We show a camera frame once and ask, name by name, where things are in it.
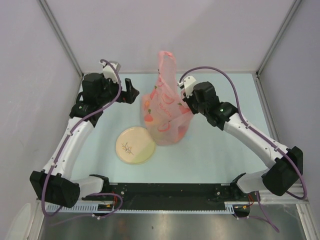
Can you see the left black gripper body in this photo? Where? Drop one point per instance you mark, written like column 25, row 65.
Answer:
column 111, row 91

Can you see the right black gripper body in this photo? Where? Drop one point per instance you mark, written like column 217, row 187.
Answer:
column 192, row 103

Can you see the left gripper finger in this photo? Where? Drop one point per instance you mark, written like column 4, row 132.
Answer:
column 130, row 90
column 127, row 97

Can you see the pink plastic bag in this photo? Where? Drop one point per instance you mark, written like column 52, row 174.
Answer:
column 166, row 116

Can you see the round cream plate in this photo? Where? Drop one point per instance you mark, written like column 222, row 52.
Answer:
column 135, row 146

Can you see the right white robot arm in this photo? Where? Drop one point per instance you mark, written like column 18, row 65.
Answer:
column 283, row 164

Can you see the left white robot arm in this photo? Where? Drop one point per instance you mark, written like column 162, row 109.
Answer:
column 53, row 183

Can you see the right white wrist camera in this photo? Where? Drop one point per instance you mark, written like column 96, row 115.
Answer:
column 187, row 86

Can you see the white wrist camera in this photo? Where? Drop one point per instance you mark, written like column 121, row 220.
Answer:
column 110, row 70
column 187, row 86

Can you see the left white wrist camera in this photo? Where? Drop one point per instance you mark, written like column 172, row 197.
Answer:
column 110, row 70

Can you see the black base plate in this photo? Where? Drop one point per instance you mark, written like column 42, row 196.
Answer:
column 187, row 197

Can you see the white slotted cable duct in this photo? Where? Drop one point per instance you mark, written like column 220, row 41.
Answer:
column 101, row 208

